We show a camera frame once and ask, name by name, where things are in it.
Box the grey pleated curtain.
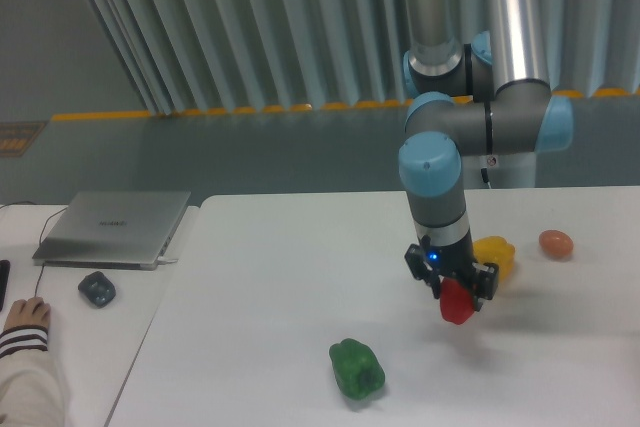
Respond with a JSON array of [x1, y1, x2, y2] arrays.
[[90, 0, 639, 115]]

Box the person's hand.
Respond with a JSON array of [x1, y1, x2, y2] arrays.
[[4, 297, 51, 331]]

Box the red bell pepper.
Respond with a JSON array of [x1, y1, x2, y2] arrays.
[[439, 278, 475, 325]]

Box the dark grey small tray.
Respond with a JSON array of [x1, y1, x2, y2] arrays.
[[78, 271, 117, 308]]

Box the green bell pepper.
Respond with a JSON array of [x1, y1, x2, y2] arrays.
[[329, 338, 386, 401]]

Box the black mouse cable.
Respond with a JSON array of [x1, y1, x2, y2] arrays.
[[0, 201, 74, 300]]

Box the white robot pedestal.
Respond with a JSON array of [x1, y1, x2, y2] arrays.
[[462, 153, 537, 189]]

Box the silver closed laptop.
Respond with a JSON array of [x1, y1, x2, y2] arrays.
[[32, 191, 190, 270]]

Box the yellow bell pepper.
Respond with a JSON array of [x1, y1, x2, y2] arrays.
[[473, 236, 516, 282]]

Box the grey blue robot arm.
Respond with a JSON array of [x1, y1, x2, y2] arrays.
[[398, 0, 574, 324]]

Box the striped cream sleeve forearm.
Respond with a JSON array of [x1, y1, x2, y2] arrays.
[[1, 325, 65, 426]]

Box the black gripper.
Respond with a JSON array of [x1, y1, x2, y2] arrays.
[[404, 234, 499, 311]]

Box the white laptop plug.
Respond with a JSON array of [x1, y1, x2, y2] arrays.
[[157, 257, 179, 265]]

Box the black phone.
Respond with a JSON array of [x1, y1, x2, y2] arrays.
[[0, 259, 11, 311]]

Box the brown egg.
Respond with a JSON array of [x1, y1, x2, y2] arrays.
[[538, 230, 574, 259]]

